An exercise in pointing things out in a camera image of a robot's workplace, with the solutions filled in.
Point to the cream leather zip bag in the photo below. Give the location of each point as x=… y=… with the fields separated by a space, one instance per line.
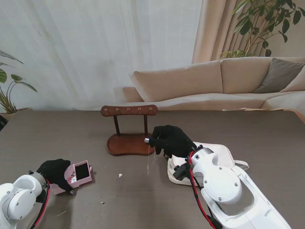
x=221 y=152

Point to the white sheer curtain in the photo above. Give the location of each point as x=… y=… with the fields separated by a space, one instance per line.
x=95 y=47

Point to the grey sofa cushion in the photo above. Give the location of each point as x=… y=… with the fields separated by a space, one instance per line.
x=278 y=76

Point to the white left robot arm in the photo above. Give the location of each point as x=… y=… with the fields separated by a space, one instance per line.
x=19 y=198

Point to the beige plant pot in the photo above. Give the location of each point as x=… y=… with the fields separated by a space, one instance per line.
x=21 y=110

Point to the broad-leaf potted plant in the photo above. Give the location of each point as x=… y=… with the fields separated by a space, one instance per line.
x=16 y=77

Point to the brown wooden jewelry stand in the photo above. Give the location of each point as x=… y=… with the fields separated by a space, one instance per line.
x=128 y=143

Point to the tall green leafy plant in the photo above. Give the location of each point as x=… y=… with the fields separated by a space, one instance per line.
x=247 y=23

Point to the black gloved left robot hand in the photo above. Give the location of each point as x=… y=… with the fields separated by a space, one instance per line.
x=54 y=170

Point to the pink floral jewelry box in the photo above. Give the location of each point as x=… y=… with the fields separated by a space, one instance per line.
x=82 y=180

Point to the black object at table edge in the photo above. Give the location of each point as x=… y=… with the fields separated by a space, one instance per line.
x=2 y=122

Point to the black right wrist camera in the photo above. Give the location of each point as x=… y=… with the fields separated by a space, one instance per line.
x=181 y=171

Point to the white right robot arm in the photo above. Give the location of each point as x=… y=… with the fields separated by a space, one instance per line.
x=226 y=186

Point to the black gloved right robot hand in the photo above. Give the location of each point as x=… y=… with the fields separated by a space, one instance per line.
x=174 y=140

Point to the beige curtain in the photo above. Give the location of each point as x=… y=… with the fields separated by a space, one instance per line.
x=214 y=28

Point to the beige sofa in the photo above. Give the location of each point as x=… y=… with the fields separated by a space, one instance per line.
x=190 y=78

